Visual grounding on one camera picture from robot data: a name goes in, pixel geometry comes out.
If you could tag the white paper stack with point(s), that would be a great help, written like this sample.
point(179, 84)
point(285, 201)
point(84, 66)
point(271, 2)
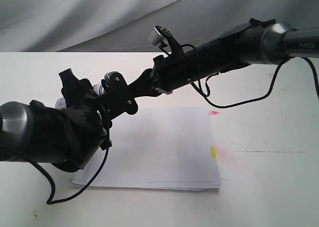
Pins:
point(157, 148)

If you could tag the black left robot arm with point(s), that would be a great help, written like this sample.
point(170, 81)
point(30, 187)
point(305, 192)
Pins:
point(34, 130)

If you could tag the white backdrop cloth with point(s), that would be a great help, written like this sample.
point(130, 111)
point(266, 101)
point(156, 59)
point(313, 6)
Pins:
point(53, 25)

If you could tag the white spray paint can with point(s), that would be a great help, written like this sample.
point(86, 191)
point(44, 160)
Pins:
point(73, 93)

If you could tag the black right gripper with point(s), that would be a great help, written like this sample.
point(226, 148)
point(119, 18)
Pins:
point(166, 76)

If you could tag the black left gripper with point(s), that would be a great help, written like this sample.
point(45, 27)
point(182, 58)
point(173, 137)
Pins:
point(87, 125)

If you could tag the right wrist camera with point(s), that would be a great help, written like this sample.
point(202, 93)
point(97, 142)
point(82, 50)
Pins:
point(162, 38)

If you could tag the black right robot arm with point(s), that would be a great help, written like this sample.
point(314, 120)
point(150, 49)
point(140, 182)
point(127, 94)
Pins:
point(255, 42)

